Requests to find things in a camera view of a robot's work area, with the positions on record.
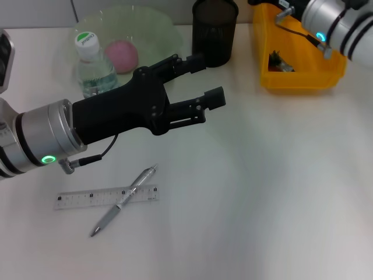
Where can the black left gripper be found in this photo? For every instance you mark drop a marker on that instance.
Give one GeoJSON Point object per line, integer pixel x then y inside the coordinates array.
{"type": "Point", "coordinates": [122, 111]}

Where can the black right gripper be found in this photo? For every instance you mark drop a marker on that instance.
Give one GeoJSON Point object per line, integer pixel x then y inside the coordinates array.
{"type": "Point", "coordinates": [295, 7]}

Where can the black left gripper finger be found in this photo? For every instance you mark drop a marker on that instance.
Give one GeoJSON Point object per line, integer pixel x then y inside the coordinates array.
{"type": "Point", "coordinates": [215, 97]}

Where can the pink toy peach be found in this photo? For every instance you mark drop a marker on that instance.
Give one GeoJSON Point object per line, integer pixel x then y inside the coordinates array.
{"type": "Point", "coordinates": [121, 56]}

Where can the clear water bottle green label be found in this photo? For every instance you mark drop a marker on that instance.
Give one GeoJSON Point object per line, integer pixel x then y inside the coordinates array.
{"type": "Point", "coordinates": [93, 76]}

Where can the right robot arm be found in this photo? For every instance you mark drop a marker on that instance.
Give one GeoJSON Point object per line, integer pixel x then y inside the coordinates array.
{"type": "Point", "coordinates": [344, 26]}

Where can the green translucent plastic fruit plate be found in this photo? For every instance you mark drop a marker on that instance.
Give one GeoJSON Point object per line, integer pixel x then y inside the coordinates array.
{"type": "Point", "coordinates": [151, 32]}

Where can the silver ballpoint pen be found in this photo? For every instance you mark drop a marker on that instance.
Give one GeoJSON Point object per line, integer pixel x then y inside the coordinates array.
{"type": "Point", "coordinates": [128, 195]}

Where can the clear plastic ruler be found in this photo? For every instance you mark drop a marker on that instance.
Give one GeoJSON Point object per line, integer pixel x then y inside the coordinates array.
{"type": "Point", "coordinates": [75, 199]}

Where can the black mesh cylinder bin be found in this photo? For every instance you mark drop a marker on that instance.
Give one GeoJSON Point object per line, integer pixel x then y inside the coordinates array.
{"type": "Point", "coordinates": [214, 32]}

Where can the yellow plastic storage bin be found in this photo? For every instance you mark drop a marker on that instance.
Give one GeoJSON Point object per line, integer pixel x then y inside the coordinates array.
{"type": "Point", "coordinates": [303, 78]}

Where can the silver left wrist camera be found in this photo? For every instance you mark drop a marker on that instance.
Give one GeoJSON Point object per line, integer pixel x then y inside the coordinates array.
{"type": "Point", "coordinates": [6, 61]}

